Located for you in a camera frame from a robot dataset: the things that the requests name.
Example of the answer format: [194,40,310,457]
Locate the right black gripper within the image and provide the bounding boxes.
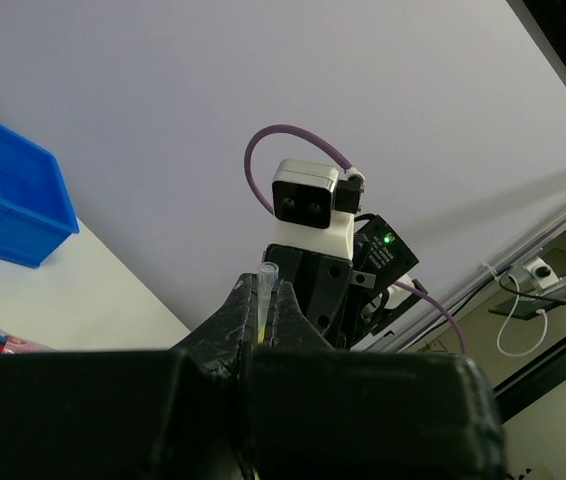
[263,213,419,347]

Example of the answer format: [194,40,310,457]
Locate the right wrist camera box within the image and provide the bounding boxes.
[272,159,365,260]

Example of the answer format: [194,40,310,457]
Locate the blue compartment tray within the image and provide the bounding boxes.
[0,124,79,268]

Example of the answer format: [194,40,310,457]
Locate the yellow thin pen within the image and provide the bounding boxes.
[256,262,279,343]

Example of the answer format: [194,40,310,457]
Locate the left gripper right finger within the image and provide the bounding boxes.
[247,280,507,480]

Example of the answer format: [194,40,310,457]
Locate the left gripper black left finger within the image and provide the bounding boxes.
[0,274,256,479]

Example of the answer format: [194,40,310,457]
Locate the white cable on desk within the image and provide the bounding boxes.
[480,262,552,357]

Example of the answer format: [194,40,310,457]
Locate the grey equipment box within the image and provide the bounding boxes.
[488,256,566,321]

